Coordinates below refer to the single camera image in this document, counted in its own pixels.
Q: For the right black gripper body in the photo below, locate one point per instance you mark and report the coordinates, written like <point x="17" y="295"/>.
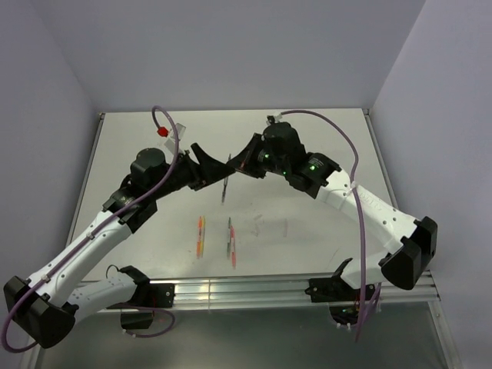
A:
<point x="260" y="162"/>

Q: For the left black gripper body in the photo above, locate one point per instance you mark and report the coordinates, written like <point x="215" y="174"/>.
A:
<point x="186" y="174"/>

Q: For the black pen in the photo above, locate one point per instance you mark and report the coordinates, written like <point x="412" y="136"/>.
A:
<point x="225" y="185"/>

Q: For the green pen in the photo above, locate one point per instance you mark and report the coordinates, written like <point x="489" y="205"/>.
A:
<point x="228" y="249"/>

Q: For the pink pen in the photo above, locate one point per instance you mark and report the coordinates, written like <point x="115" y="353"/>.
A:
<point x="233" y="251"/>

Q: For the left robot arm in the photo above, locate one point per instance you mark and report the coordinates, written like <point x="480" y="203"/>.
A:
<point x="49" y="303"/>

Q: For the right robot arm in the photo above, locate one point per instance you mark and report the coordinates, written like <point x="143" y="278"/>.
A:
<point x="409" y="243"/>

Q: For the orange pen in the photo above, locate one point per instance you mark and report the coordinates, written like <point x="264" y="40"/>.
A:
<point x="199" y="240"/>

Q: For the yellow pen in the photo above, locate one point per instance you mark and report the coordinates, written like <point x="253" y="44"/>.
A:
<point x="202" y="236"/>

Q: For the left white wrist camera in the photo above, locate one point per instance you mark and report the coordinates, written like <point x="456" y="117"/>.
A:
<point x="173" y="139"/>

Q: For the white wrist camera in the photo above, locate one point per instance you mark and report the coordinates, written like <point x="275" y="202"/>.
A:
<point x="274" y="119"/>
<point x="173" y="139"/>

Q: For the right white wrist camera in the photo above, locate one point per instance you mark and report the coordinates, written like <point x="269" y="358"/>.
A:
<point x="274" y="119"/>

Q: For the red cable connector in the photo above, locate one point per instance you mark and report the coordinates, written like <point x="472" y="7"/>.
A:
<point x="163" y="131"/>

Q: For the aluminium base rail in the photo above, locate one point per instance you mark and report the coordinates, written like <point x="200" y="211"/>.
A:
<point x="273" y="291"/>

